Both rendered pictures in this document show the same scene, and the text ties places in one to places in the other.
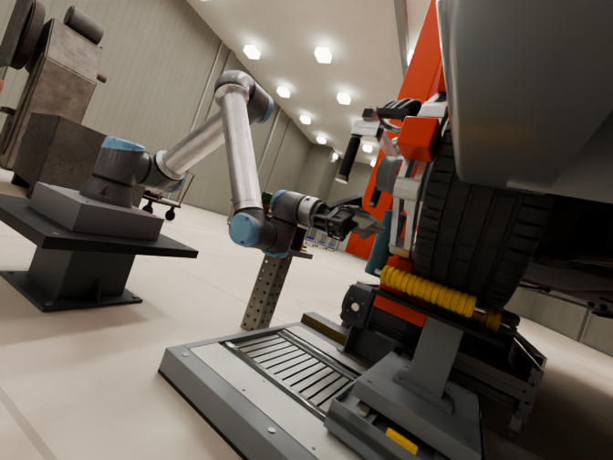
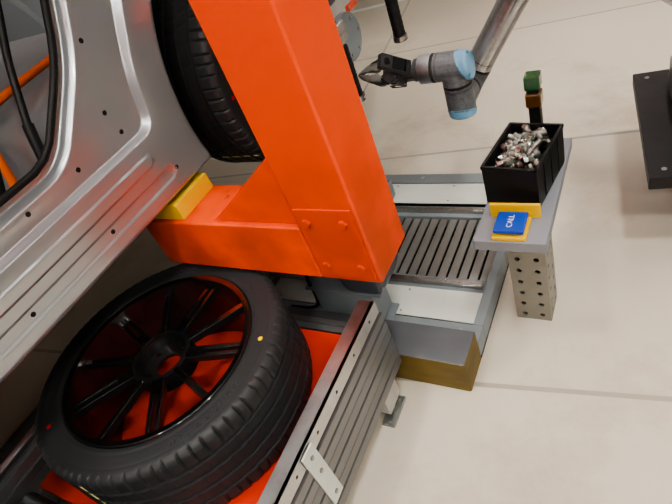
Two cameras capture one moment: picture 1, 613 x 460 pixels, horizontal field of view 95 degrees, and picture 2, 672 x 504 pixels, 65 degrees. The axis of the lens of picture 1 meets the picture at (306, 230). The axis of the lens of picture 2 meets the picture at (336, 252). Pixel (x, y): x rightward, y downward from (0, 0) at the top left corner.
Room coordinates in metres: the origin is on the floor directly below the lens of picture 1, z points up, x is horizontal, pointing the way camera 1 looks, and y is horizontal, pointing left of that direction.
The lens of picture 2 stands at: (2.52, -0.25, 1.35)
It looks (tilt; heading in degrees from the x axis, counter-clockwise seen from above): 39 degrees down; 189
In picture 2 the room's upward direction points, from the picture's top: 24 degrees counter-clockwise
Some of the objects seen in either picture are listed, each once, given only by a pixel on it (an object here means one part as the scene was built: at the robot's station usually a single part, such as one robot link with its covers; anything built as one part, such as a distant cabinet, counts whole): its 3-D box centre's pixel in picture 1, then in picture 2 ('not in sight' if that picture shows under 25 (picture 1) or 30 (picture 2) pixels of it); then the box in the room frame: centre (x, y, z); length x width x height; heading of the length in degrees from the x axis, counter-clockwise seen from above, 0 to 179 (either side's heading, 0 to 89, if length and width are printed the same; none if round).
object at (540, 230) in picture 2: (278, 247); (525, 190); (1.40, 0.10, 0.44); 0.43 x 0.17 x 0.03; 148
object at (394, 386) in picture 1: (433, 357); not in sight; (0.85, -0.49, 0.32); 0.40 x 0.30 x 0.28; 148
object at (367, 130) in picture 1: (367, 130); not in sight; (0.90, -0.08, 0.93); 0.09 x 0.05 x 0.05; 58
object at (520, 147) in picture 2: (281, 232); (524, 161); (1.38, 0.11, 0.51); 0.20 x 0.14 x 0.13; 139
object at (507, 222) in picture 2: not in sight; (511, 224); (1.54, 0.01, 0.47); 0.07 x 0.07 x 0.02; 58
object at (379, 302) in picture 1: (408, 289); not in sight; (0.92, -0.38, 0.48); 0.16 x 0.12 x 0.17; 58
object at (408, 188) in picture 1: (431, 182); not in sight; (0.94, -0.35, 0.85); 0.54 x 0.07 x 0.54; 148
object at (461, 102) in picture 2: (276, 237); (461, 97); (0.93, 0.08, 0.51); 0.12 x 0.09 x 0.12; 149
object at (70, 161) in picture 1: (83, 168); not in sight; (3.24, 2.66, 0.41); 1.19 x 0.98 x 0.82; 58
